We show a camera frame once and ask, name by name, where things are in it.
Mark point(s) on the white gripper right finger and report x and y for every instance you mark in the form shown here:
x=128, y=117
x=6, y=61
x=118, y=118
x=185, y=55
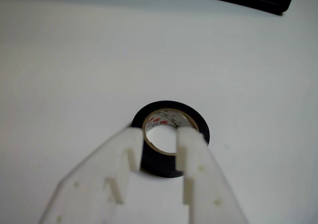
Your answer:
x=208, y=184

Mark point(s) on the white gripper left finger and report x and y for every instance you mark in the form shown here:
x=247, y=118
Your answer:
x=94, y=174

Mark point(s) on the black tape roll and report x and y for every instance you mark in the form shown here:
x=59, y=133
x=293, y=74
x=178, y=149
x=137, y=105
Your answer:
x=161, y=165

